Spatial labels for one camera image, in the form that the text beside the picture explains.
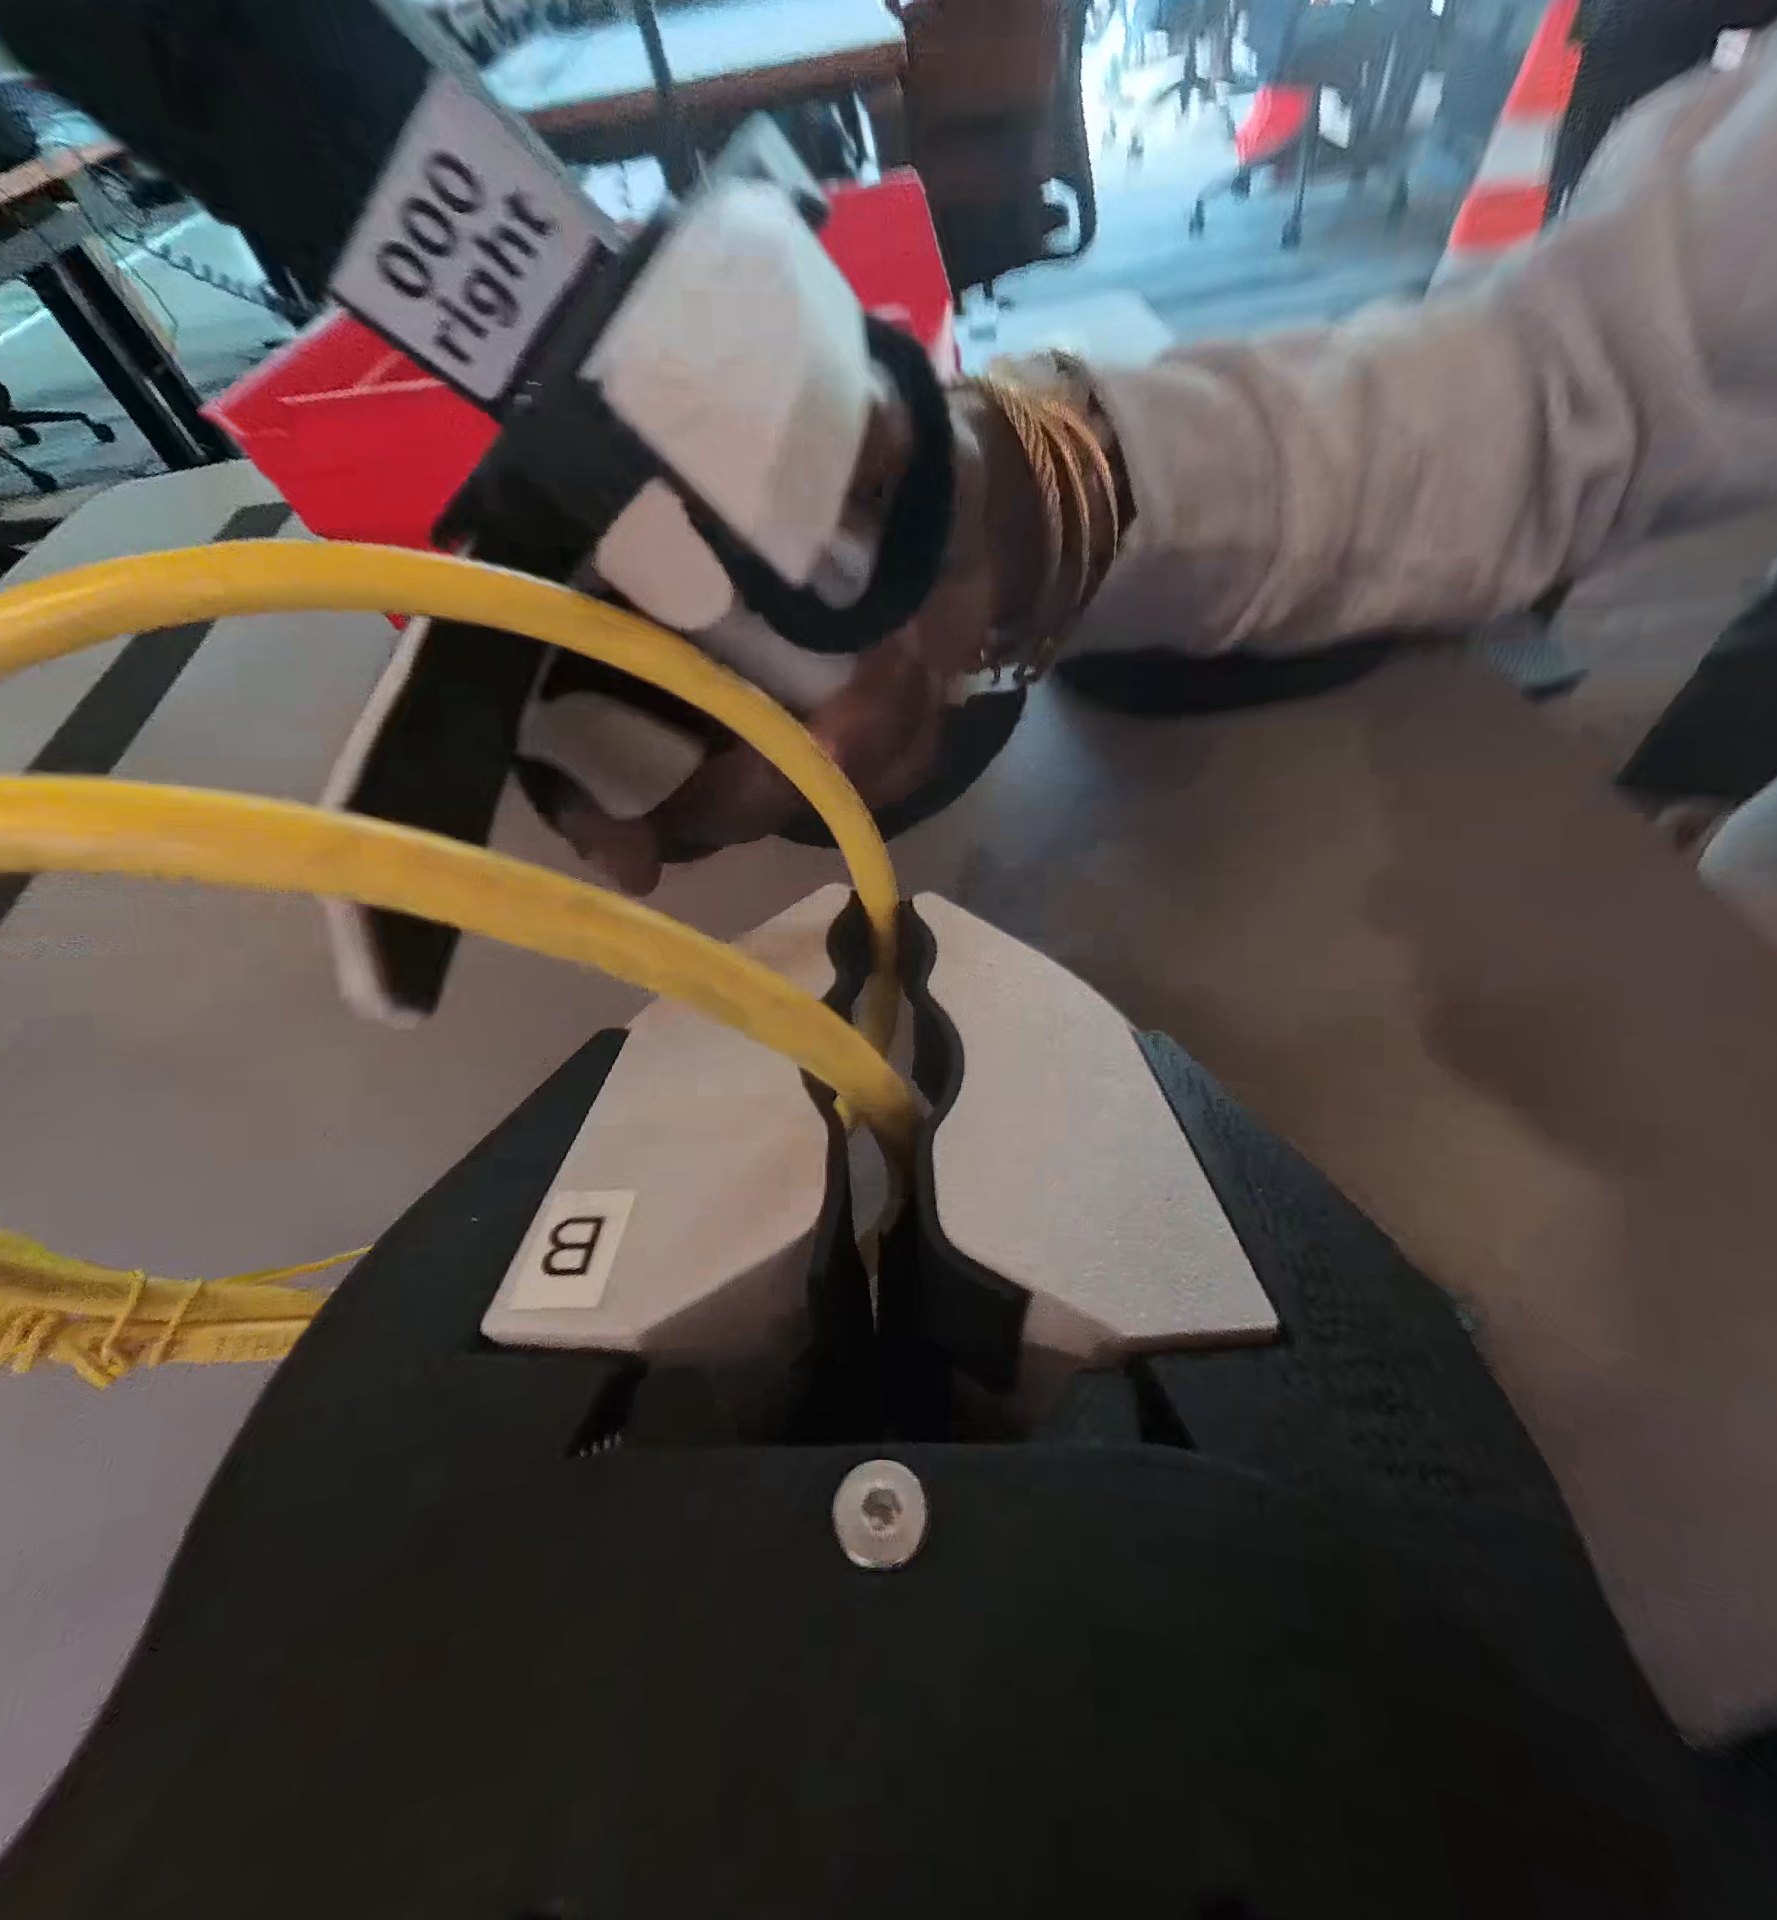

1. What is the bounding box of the long black tape strip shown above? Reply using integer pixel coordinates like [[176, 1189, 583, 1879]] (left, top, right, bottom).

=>
[[0, 501, 298, 1030]]

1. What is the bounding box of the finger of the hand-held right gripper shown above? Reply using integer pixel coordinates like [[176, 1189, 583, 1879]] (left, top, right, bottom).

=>
[[323, 618, 558, 1032]]

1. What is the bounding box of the grey desk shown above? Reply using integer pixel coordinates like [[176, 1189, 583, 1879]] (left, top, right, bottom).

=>
[[0, 455, 1777, 1920]]

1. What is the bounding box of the wooden office desk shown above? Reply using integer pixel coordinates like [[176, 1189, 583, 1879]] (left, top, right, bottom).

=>
[[0, 139, 234, 471], [488, 0, 913, 155]]

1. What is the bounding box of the orange traffic cone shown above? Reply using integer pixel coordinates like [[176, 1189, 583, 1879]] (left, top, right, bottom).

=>
[[1427, 0, 1588, 287]]

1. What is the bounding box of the red plastic bin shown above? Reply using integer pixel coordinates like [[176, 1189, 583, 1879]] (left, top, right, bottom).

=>
[[206, 168, 959, 551]]

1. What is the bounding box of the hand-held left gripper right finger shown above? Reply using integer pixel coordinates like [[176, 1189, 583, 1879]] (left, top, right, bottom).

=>
[[905, 892, 1278, 1382]]

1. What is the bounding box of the gold bracelet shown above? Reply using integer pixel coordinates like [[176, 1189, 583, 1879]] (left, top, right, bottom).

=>
[[966, 349, 1135, 689]]

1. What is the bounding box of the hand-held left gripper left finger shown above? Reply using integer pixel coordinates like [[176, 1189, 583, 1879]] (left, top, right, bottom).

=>
[[481, 887, 871, 1353]]

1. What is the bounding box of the person's right hand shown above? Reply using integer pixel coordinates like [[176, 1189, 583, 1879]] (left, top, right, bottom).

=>
[[572, 382, 1018, 901]]

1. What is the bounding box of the yellow cable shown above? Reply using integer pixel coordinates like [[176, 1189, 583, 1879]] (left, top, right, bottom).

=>
[[0, 544, 929, 1393]]

